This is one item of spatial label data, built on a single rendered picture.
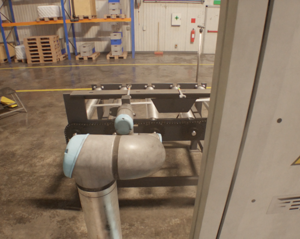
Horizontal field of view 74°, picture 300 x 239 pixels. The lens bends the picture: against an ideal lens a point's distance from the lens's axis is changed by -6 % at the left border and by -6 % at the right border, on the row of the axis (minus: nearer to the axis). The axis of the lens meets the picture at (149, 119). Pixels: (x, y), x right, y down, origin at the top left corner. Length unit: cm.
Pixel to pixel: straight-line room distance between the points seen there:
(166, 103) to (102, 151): 111
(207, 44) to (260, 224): 1059
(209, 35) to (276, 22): 1063
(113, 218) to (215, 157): 43
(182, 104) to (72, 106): 82
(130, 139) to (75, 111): 115
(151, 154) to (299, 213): 35
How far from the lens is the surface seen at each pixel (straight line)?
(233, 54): 28
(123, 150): 51
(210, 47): 1100
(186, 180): 199
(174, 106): 160
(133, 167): 52
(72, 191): 245
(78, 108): 164
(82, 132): 167
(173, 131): 168
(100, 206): 63
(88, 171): 55
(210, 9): 1087
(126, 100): 120
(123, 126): 104
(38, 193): 256
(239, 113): 31
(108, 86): 252
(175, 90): 154
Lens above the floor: 166
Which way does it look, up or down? 27 degrees down
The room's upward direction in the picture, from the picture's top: straight up
